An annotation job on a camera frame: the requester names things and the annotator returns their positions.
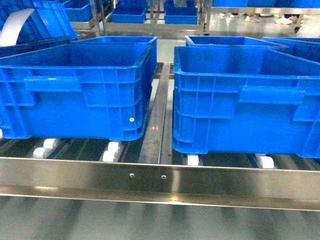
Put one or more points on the steel shelf rack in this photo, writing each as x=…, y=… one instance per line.
x=150, y=170

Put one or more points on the rear left blue bin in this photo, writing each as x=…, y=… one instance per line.
x=149, y=40

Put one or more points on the front right blue bin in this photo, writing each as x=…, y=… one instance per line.
x=245, y=99

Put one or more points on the front left blue bin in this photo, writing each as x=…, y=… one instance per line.
x=78, y=90

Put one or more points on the rear right blue bin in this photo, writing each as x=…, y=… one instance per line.
x=203, y=40

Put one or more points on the background blue bin right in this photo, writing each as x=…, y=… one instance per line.
x=181, y=15

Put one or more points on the background blue bin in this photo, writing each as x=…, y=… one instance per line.
x=181, y=15
x=129, y=14

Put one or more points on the background blue bin left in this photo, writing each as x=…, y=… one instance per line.
x=129, y=14

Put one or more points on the far left blue bin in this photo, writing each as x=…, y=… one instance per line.
x=41, y=23

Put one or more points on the far right blue bin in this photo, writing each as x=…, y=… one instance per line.
x=302, y=47

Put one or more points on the white curved sheet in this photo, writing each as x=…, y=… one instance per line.
x=13, y=26

